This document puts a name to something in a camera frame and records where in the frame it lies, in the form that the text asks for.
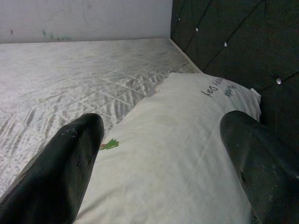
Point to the white pillow black lettering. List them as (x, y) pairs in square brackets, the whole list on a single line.
[(163, 151)]

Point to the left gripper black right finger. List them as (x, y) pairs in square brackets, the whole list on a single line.
[(264, 168)]

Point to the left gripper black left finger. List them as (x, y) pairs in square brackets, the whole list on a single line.
[(51, 175)]

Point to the black tufted headboard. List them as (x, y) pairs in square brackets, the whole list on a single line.
[(233, 35)]

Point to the grey quilted mattress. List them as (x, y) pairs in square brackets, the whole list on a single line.
[(70, 77)]

